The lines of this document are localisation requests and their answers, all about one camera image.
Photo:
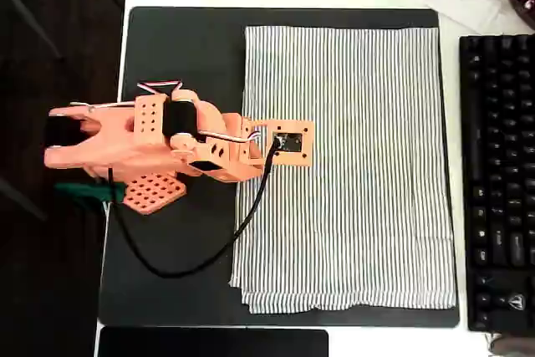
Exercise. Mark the black tablet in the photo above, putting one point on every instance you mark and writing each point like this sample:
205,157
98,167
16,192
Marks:
209,344

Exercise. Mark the grey metal chair leg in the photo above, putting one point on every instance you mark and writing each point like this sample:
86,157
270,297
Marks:
21,199
29,15

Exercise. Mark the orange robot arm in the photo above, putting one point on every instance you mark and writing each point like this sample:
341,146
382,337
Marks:
113,139

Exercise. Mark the striped grey white cloth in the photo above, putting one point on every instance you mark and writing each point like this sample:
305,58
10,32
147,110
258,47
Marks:
355,206

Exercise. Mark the black keyboard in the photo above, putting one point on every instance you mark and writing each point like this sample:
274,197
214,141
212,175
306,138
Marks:
501,164

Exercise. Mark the brown object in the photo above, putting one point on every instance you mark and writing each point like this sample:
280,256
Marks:
514,346

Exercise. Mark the orange robot base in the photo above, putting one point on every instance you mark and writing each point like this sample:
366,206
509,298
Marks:
154,196

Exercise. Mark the orange gripper camera mount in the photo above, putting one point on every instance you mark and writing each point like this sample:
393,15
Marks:
301,156

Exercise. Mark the black desk mat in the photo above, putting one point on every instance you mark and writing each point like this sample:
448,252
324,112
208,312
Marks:
188,60

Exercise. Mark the white paper sheet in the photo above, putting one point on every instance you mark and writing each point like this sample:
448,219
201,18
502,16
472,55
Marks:
472,1

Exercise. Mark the green clamp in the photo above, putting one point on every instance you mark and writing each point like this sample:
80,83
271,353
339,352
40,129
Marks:
83,192

